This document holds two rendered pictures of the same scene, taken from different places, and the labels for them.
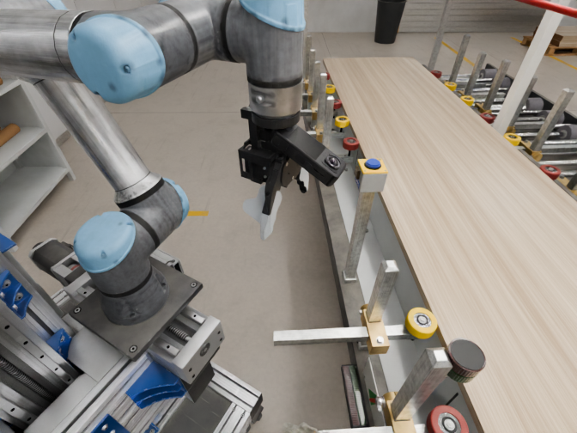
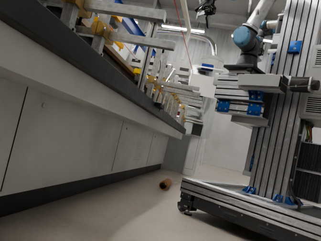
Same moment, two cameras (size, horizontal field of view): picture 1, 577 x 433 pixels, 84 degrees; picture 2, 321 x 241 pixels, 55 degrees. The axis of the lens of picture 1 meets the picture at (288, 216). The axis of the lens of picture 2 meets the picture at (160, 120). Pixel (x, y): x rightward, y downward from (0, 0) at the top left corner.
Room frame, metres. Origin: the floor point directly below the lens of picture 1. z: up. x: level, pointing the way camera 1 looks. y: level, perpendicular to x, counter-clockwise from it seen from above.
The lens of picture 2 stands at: (2.58, 0.39, 0.43)
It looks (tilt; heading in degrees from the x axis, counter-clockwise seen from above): 4 degrees up; 194
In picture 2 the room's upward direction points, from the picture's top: 13 degrees clockwise
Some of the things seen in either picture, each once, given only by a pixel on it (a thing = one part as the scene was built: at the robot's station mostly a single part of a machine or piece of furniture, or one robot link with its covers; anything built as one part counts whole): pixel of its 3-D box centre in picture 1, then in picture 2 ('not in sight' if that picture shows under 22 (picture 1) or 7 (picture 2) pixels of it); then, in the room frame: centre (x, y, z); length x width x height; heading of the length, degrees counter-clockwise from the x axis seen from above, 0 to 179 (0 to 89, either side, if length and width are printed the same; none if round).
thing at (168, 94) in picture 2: not in sight; (168, 93); (-0.25, -0.29, 0.89); 0.03 x 0.03 x 0.48; 3
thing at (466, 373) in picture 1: (464, 356); not in sight; (0.25, -0.31, 1.15); 0.06 x 0.06 x 0.02
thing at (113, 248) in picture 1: (114, 249); (250, 46); (0.45, 0.37, 1.21); 0.13 x 0.12 x 0.14; 158
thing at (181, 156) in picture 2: not in sight; (158, 110); (-2.61, -0.96, 0.95); 1.65 x 0.70 x 1.90; 93
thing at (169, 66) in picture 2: not in sight; (164, 91); (0.00, -0.27, 0.87); 0.03 x 0.03 x 0.48; 3
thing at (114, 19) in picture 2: not in sight; (113, 22); (-4.09, -2.92, 2.95); 0.34 x 0.26 x 0.49; 1
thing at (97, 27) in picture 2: not in sight; (103, 33); (1.47, -0.20, 0.80); 0.13 x 0.06 x 0.05; 3
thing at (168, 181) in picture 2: not in sight; (165, 183); (-0.37, -0.15, 0.04); 0.30 x 0.08 x 0.08; 3
